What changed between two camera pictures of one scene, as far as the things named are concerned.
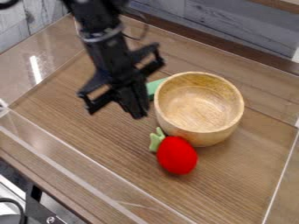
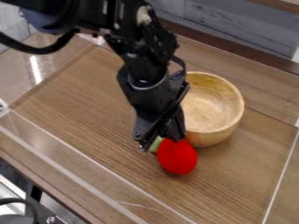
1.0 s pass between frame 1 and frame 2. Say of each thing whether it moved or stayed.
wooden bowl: stayed
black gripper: moved
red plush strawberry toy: stayed
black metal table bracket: stayed
